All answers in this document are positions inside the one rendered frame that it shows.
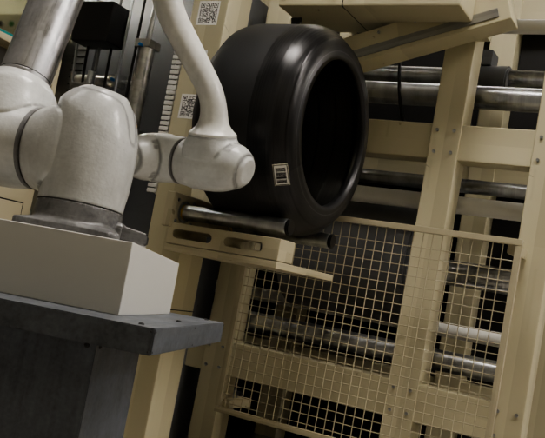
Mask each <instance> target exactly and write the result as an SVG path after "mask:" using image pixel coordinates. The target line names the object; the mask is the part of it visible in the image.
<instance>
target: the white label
mask: <svg viewBox="0 0 545 438"><path fill-rule="evenodd" d="M272 169H273V175H274V181H275V186H281V185H290V182H289V169H288V164H287V163H283V164H272Z"/></svg>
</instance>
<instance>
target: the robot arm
mask: <svg viewBox="0 0 545 438"><path fill-rule="evenodd" d="M83 1H84V0H28V1H27V3H26V5H25V7H24V10H23V14H22V15H21V17H20V20H19V22H18V25H17V28H16V30H15V32H14V35H13V37H12V39H11V41H10V45H9V47H8V49H7V51H6V54H5V56H4V58H3V61H2V64H1V66H0V187H5V188H12V189H34V190H37V191H38V195H37V201H36V204H35V207H34V209H33V212H32V215H13V216H12V220H11V221H15V222H24V223H28V224H34V225H39V226H44V227H49V228H53V229H63V230H68V231H73V232H77V233H83V234H88V235H93V236H101V237H107V238H112V239H117V240H124V241H126V242H133V243H135V244H138V245H140V246H142V247H146V245H148V241H149V238H148V234H145V233H143V232H140V231H137V230H134V229H130V228H127V227H126V226H125V225H124V224H122V220H123V212H124V208H125V205H126V202H127V200H128V197H129V193H130V188H131V184H132V180H133V177H134V178H136V179H139V180H143V181H152V182H153V183H177V184H182V185H185V186H188V187H190V188H192V189H200V190H205V191H213V192H224V191H231V190H235V189H240V188H242V187H244V186H245V185H246V184H248V183H249V182H250V180H251V178H252V176H253V175H254V172H255V161H254V157H253V156H252V154H251V153H250V152H249V151H248V150H247V149H246V148H245V147H244V146H242V145H240V143H239V142H238V141H237V137H236V133H235V132H234V131H233V130H232V129H231V127H230V126H229V118H228V110H227V103H226V99H225V95H224V92H223V87H222V85H221V83H220V81H219V78H218V76H217V74H216V72H215V70H214V68H213V66H212V64H211V62H210V60H209V58H208V56H207V54H206V52H205V50H204V48H203V46H202V44H201V42H200V40H199V38H198V36H197V34H196V32H195V30H194V28H193V26H192V24H191V22H190V20H189V17H188V15H187V13H186V10H185V8H184V5H183V0H152V1H153V5H154V8H155V12H156V15H157V18H158V20H159V23H160V24H161V26H162V28H163V31H164V33H165V35H166V37H167V38H168V39H169V42H170V44H171V46H172V48H173V49H174V51H175V53H176V55H177V56H178V58H179V60H180V62H181V64H182V66H183V67H184V69H185V71H186V73H187V74H188V76H189V79H190V81H191V82H192V83H193V85H194V87H195V89H196V93H197V95H198V98H199V102H200V116H199V120H198V122H197V124H196V126H195V127H194V128H193V129H191V130H190V131H189V134H188V137H183V136H174V135H172V134H168V133H144V134H140V135H138V134H137V126H136V116H135V114H134V112H133V111H132V108H131V106H130V102H129V101H128V99H127V98H125V97H124V96H122V95H120V94H118V93H116V92H114V91H112V90H108V89H105V88H102V87H99V86H96V85H89V84H85V85H82V86H79V87H75V88H73V89H71V90H69V91H67V92H66V93H64V94H63V95H61V97H60V99H59V102H58V104H57V102H56V98H55V96H54V93H53V91H52V89H51V84H52V82H53V80H54V77H55V75H56V71H57V69H58V66H59V64H60V62H61V59H62V57H63V53H64V51H65V48H66V46H67V43H68V41H69V39H70V35H71V32H72V31H73V28H74V25H75V23H76V20H77V17H78V14H79V12H80V9H81V8H82V5H83Z"/></svg>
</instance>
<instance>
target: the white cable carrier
mask: <svg viewBox="0 0 545 438"><path fill-rule="evenodd" d="M173 59H176V60H172V64H174V65H171V69H173V70H171V71H170V74H171V75H169V79H170V80H169V81H168V84H170V85H167V90H166V94H167V95H169V96H165V99H166V100H169V101H164V103H163V104H164V106H163V113H162V115H166V116H161V120H165V121H160V125H163V126H159V130H162V131H158V133H169V124H170V119H171V115H172V110H173V106H174V101H175V97H176V89H177V85H178V79H179V75H180V70H181V66H182V64H181V62H180V60H179V58H178V56H177V55H173ZM172 75H174V76H172ZM168 105H169V106H168ZM165 110H167V111H165ZM148 186H149V187H152V188H147V192H153V193H155V194H156V191H157V186H158V182H157V183H155V182H148Z"/></svg>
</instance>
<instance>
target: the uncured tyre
mask: <svg viewBox="0 0 545 438"><path fill-rule="evenodd" d="M210 62H211V64H212V66H213V68H214V70H215V72H216V74H217V76H218V78H219V81H220V83H221V85H222V87H223V92H224V95H225V99H226V103H227V110H228V118H229V126H230V127H231V129H232V130H233V131H234V132H235V133H236V137H237V141H238V142H239V143H240V145H242V146H244V147H245V148H246V149H247V150H248V151H249V152H250V153H251V154H252V156H253V157H254V161H255V172H254V175H253V176H252V178H251V180H250V182H249V183H248V184H246V185H245V186H244V187H242V188H240V189H235V190H231V191H224V192H213V191H204V192H205V194H206V196H207V197H208V198H209V201H210V203H211V204H212V206H213V207H214V209H224V210H230V211H237V212H243V213H250V214H256V215H262V216H274V217H281V218H287V219H292V220H293V222H294V224H295V229H294V232H293V234H292V236H309V235H314V234H316V233H319V232H321V231H322V230H324V229H325V228H327V227H328V226H329V225H330V224H331V223H332V222H333V221H334V220H335V219H337V218H338V217H339V216H340V215H341V214H342V212H343V211H344V210H345V209H346V208H347V206H348V205H349V202H350V200H351V198H352V196H353V195H354V193H355V191H356V187H357V184H358V182H359V179H360V176H361V173H362V167H363V164H364V159H365V155H366V149H367V143H368V134H369V100H368V92H367V86H366V82H365V78H364V74H363V71H362V66H361V64H360V62H359V60H358V58H357V56H356V54H355V52H354V51H353V50H352V49H351V48H350V47H349V45H348V44H347V43H346V42H345V41H344V39H343V38H342V37H341V36H340V35H339V34H338V33H337V32H336V31H334V30H332V29H329V28H326V27H323V26H321V25H318V24H285V23H258V24H254V25H251V26H249V27H245V28H242V29H240V30H238V31H236V32H235V33H233V34H232V35H231V36H230V37H229V38H228V39H227V40H226V41H225V42H224V43H223V44H222V46H221V47H220V48H219V50H218V51H217V52H216V54H215V55H214V56H213V57H212V59H211V60H210ZM283 163H287V164H288V169H289V182H290V185H281V186H275V181H274V175H273V169H272V164H283Z"/></svg>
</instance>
